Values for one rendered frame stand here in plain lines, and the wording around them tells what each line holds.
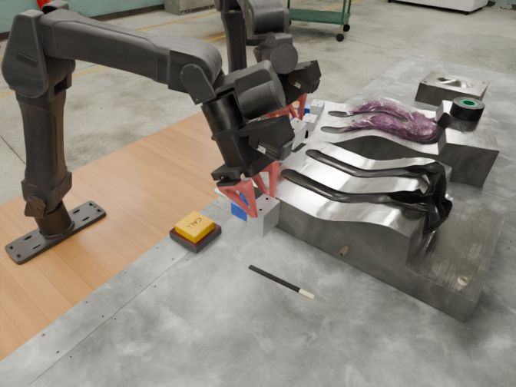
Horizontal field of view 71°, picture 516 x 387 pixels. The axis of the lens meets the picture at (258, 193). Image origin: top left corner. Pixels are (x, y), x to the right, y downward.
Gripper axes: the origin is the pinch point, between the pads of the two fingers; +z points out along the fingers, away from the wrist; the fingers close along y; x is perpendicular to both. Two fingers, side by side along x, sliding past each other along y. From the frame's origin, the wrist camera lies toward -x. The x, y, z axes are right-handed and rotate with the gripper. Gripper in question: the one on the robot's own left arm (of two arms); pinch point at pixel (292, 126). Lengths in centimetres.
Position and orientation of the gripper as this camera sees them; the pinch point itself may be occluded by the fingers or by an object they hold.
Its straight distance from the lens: 88.9
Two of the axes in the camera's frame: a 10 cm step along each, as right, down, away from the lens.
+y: 6.1, -6.0, 5.2
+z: 3.5, 7.9, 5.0
